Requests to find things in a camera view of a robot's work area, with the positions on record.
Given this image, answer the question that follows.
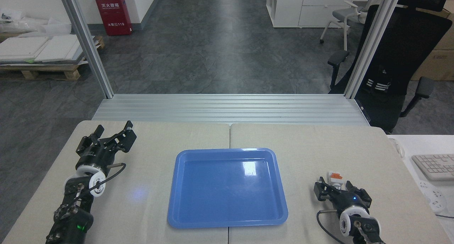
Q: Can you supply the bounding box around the red fire extinguisher box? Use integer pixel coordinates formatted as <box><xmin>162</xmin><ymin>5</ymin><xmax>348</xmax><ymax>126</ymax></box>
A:
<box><xmin>93</xmin><ymin>0</ymin><xmax>133</xmax><ymax>36</ymax></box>

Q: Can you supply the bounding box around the blue plastic tray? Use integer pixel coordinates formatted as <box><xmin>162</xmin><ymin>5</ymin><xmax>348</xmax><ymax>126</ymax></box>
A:
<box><xmin>167</xmin><ymin>148</ymin><xmax>288</xmax><ymax>229</ymax></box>

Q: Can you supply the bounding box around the green push button switch part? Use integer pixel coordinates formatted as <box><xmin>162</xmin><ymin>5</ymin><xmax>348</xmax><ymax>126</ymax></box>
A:
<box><xmin>328</xmin><ymin>171</ymin><xmax>344</xmax><ymax>192</ymax></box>

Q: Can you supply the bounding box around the white computer keyboard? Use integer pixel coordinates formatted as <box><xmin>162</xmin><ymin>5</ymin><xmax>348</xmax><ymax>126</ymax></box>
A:
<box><xmin>412</xmin><ymin>154</ymin><xmax>454</xmax><ymax>181</ymax></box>

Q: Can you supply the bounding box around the silver aluminium profile platform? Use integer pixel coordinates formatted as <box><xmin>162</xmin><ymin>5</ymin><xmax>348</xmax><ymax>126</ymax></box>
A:
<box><xmin>92</xmin><ymin>94</ymin><xmax>371</xmax><ymax>127</ymax></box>

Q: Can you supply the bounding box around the black office chair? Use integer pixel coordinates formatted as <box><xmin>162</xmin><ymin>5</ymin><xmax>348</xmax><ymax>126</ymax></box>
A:
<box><xmin>327</xmin><ymin>0</ymin><xmax>453</xmax><ymax>134</ymax></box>

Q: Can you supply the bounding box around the stack of white boards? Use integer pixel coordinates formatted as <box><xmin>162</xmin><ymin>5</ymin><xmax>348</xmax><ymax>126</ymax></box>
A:
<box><xmin>0</xmin><ymin>34</ymin><xmax>97</xmax><ymax>65</ymax></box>

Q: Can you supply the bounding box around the wooden pallet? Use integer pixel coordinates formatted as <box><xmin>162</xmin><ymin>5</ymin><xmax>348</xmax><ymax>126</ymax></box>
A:
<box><xmin>0</xmin><ymin>35</ymin><xmax>105</xmax><ymax>81</ymax></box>

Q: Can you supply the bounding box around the brown cardboard box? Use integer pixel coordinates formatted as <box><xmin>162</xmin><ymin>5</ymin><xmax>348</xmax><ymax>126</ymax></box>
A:
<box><xmin>433</xmin><ymin>8</ymin><xmax>454</xmax><ymax>51</ymax></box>
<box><xmin>411</xmin><ymin>50</ymin><xmax>454</xmax><ymax>82</ymax></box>

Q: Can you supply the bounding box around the white drawer cabinet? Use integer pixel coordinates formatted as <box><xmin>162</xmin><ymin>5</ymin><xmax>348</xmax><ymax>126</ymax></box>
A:
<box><xmin>266</xmin><ymin>0</ymin><xmax>357</xmax><ymax>28</ymax></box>

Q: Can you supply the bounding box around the grey white office chair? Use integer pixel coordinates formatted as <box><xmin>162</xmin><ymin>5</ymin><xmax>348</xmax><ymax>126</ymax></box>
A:
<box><xmin>320</xmin><ymin>0</ymin><xmax>369</xmax><ymax>51</ymax></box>

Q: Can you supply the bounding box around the silver aluminium post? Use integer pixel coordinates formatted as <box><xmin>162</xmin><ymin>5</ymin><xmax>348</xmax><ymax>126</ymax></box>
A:
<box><xmin>57</xmin><ymin>0</ymin><xmax>115</xmax><ymax>99</ymax></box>
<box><xmin>343</xmin><ymin>0</ymin><xmax>404</xmax><ymax>99</ymax></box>

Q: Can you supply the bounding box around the clear plastic wrapping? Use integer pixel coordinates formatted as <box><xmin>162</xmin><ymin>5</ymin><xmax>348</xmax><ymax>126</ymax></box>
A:
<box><xmin>0</xmin><ymin>11</ymin><xmax>72</xmax><ymax>36</ymax></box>

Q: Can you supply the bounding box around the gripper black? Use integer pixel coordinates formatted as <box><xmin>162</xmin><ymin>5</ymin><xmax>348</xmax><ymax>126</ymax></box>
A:
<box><xmin>76</xmin><ymin>121</ymin><xmax>137</xmax><ymax>172</ymax></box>
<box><xmin>314</xmin><ymin>177</ymin><xmax>372</xmax><ymax>215</ymax></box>

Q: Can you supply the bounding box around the white power strip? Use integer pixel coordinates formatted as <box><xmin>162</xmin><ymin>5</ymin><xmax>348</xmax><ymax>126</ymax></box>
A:
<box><xmin>417</xmin><ymin>180</ymin><xmax>448</xmax><ymax>213</ymax></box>

